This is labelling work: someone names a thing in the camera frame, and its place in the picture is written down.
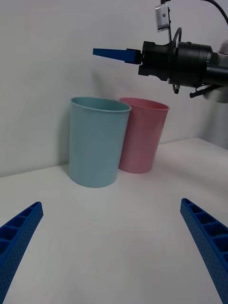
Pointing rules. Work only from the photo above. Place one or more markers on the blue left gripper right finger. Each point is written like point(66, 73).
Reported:
point(209, 242)

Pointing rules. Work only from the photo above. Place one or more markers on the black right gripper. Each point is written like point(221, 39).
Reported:
point(156, 61)

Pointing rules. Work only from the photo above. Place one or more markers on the pale blue plastic bin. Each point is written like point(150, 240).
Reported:
point(95, 147)

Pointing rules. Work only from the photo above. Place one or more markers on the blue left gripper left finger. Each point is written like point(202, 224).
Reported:
point(16, 240)

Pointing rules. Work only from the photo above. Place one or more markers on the pink plastic bin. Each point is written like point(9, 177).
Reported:
point(142, 140)

